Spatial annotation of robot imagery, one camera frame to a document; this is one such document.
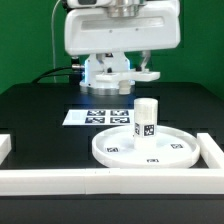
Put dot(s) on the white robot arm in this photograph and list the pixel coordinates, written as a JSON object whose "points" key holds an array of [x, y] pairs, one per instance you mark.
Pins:
{"points": [[117, 62]]}

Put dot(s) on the black camera stand pole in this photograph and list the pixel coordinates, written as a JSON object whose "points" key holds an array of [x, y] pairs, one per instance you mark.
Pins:
{"points": [[77, 71]]}

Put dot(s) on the white round table top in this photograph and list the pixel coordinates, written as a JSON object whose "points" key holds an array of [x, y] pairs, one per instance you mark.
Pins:
{"points": [[114, 148]]}

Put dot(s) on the white left fence block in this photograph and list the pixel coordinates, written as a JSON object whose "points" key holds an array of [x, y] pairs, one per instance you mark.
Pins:
{"points": [[5, 146]]}

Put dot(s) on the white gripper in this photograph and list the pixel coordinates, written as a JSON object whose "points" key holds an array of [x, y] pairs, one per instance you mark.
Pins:
{"points": [[91, 30]]}

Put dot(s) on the white right fence block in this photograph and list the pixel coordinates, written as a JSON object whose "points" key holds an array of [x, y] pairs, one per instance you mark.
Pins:
{"points": [[210, 151]]}

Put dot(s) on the white front fence bar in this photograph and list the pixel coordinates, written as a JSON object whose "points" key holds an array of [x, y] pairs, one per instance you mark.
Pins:
{"points": [[111, 181]]}

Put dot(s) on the white cross-shaped table base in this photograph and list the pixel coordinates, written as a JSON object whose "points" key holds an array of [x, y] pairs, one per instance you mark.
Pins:
{"points": [[124, 79]]}

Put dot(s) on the white marker sheet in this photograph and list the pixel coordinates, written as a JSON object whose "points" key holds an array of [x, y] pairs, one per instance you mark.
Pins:
{"points": [[89, 117]]}

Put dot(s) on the white fence block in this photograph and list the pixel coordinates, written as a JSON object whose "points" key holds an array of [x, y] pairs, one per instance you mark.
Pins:
{"points": [[210, 151], [5, 146]]}

